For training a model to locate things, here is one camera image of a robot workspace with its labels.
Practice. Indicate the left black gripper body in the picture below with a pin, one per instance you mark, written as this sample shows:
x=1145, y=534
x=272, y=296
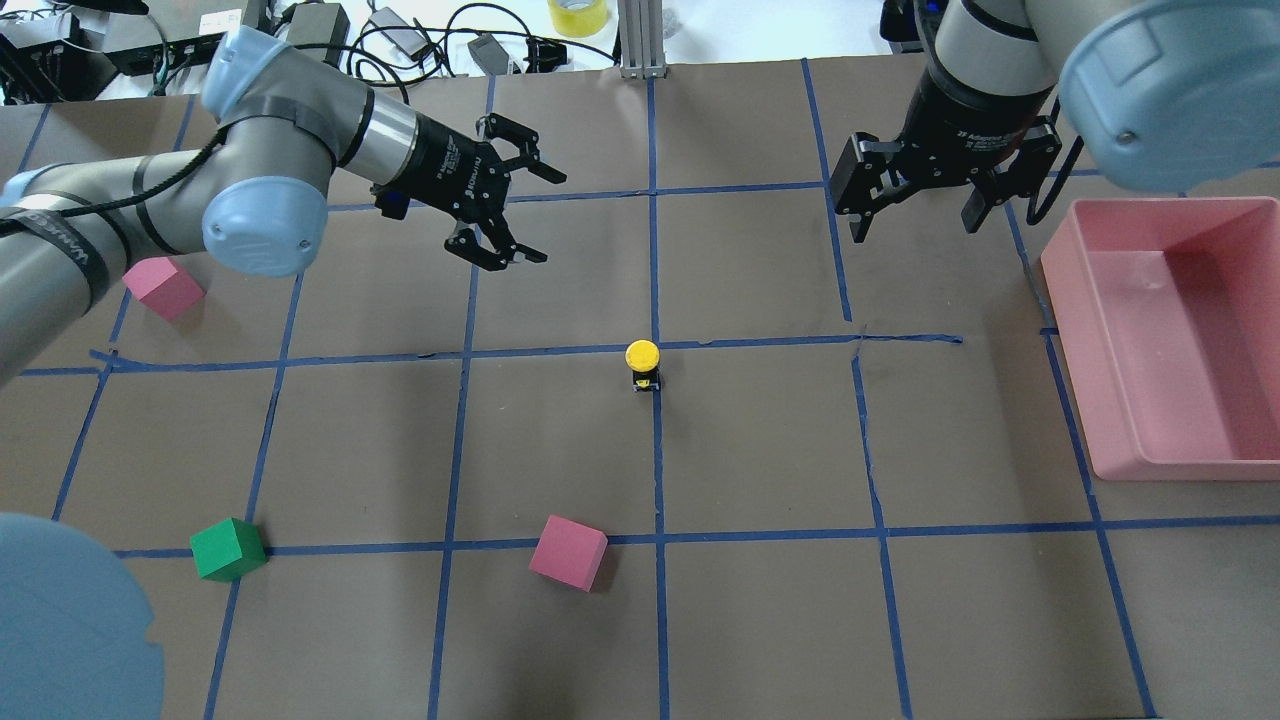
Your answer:
x=443, y=162

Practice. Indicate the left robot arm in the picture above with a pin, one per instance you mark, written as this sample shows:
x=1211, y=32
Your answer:
x=74, y=618

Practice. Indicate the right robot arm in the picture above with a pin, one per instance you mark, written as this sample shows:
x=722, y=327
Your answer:
x=1164, y=95

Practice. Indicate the green cube near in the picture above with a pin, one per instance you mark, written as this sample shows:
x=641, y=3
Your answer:
x=227, y=550

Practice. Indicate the pink plastic bin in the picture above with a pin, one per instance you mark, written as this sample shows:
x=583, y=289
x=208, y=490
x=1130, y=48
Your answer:
x=1168, y=312

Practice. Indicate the pink cube far left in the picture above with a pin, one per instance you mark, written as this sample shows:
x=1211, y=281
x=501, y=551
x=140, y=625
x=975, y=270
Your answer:
x=164, y=287

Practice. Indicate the pink cube centre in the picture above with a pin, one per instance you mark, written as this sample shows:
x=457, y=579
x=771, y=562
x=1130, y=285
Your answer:
x=569, y=552

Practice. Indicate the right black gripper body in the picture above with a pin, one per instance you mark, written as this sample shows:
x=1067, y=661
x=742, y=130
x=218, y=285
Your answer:
x=962, y=124

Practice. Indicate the black power brick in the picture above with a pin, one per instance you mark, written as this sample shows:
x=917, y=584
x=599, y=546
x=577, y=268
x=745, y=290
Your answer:
x=322, y=27

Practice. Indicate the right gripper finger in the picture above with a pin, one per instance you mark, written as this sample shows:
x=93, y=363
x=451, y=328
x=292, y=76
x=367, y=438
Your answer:
x=859, y=223
x=988, y=194

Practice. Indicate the aluminium frame post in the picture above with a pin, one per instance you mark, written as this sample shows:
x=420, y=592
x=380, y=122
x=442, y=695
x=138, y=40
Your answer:
x=640, y=35

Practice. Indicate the pink cube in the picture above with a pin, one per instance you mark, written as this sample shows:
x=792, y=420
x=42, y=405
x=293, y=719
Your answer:
x=164, y=287
x=569, y=552

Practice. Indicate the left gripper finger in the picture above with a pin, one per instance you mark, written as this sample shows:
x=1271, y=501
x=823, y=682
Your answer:
x=490, y=245
x=525, y=141

